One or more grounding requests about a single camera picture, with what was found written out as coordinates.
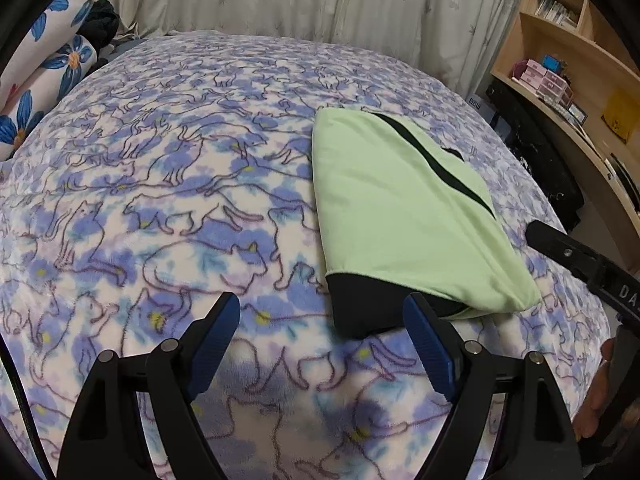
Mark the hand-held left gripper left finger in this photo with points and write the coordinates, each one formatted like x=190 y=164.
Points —
x=215 y=342

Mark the black bag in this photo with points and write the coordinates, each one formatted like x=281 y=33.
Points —
x=540 y=160

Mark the small picture frame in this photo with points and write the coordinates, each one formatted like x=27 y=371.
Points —
x=577 y=112

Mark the purple cat print blanket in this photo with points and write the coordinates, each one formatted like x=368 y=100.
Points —
x=150 y=210

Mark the black flat object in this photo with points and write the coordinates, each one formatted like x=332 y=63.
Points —
x=622 y=175

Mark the wooden bookshelf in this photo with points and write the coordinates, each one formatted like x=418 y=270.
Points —
x=595 y=57

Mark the blue floral rolled quilt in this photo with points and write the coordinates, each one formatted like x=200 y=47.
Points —
x=45 y=75

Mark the white labelled box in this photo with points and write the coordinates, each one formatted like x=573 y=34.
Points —
x=477 y=102

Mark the yellow paper sheet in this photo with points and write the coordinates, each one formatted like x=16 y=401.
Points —
x=622 y=115

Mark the row of books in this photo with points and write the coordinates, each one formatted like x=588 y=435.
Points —
x=555 y=10

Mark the stack of pink boxes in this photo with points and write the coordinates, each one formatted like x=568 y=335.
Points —
x=542 y=82

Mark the green and black hooded jacket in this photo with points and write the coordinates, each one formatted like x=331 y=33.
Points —
x=390 y=200

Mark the person's right hand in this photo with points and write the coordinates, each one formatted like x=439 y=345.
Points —
x=592 y=400

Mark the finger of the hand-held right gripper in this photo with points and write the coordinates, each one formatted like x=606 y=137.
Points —
x=555 y=247

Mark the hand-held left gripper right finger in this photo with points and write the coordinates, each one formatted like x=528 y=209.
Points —
x=430 y=347

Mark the black clothing pile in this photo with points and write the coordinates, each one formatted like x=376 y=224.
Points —
x=102 y=25

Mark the small blue box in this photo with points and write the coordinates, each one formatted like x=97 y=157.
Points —
x=555 y=63

